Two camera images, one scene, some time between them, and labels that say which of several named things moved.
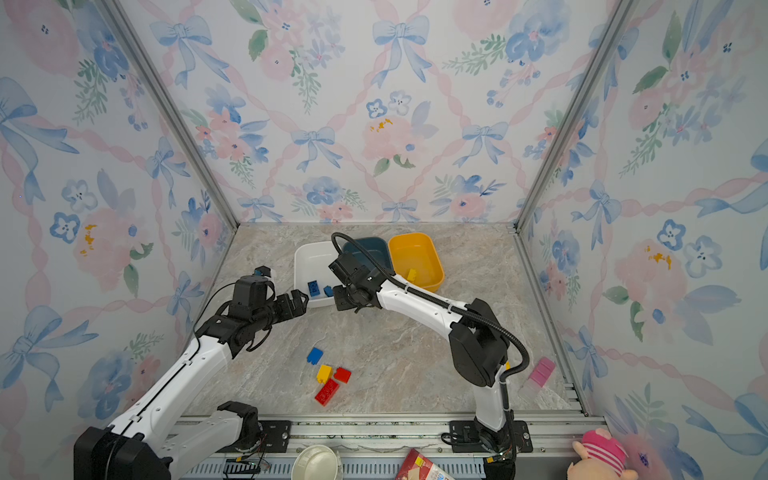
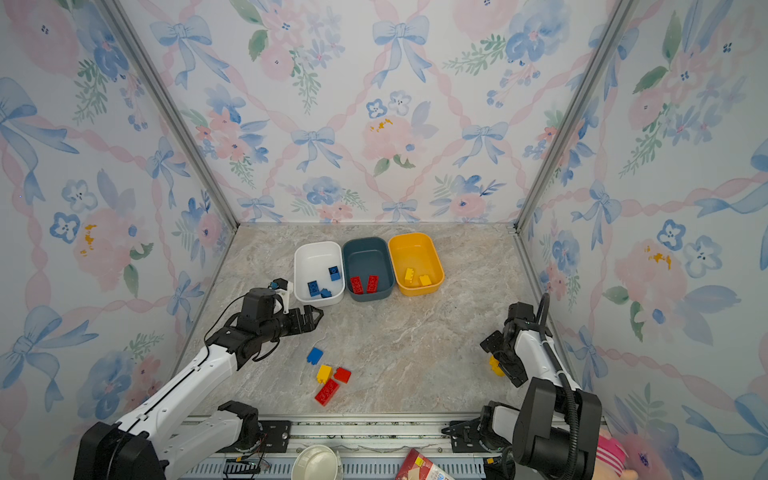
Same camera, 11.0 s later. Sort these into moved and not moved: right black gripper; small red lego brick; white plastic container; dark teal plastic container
Moved: right black gripper
Not moved: small red lego brick; dark teal plastic container; white plastic container
